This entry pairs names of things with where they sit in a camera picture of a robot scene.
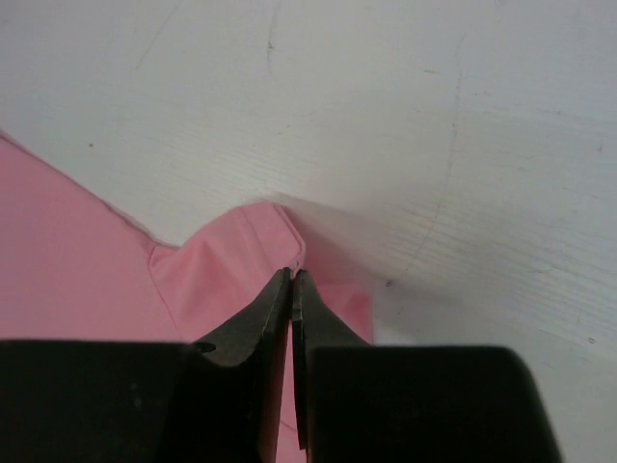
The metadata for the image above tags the pink t-shirt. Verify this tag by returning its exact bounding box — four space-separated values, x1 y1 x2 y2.
1 141 384 462

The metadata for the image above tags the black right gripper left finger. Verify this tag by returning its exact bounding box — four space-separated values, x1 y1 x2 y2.
194 268 292 462

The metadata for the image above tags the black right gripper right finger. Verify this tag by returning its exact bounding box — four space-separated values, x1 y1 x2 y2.
290 270 369 451

